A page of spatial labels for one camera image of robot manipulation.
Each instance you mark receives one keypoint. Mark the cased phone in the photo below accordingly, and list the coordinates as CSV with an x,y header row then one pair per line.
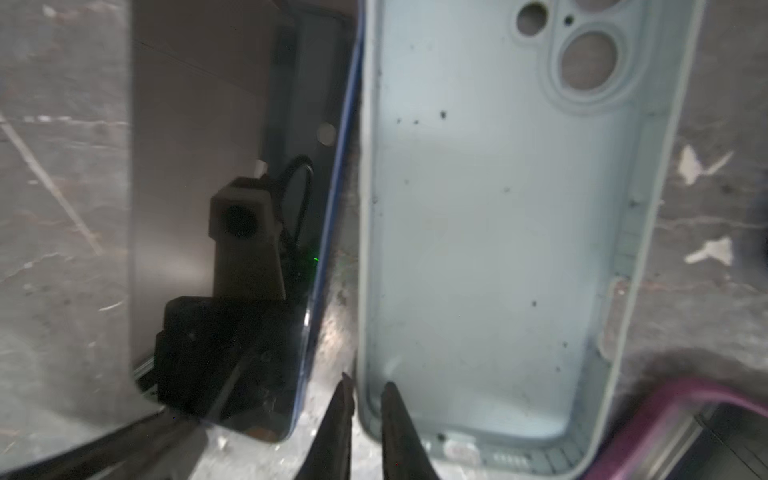
x,y
241,116

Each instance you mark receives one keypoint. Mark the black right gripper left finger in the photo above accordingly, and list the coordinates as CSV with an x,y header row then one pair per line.
x,y
329,456

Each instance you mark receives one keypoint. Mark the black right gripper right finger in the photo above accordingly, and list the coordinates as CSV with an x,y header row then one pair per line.
x,y
403,455

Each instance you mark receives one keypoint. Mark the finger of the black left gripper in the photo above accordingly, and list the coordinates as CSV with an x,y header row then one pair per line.
x,y
165,445

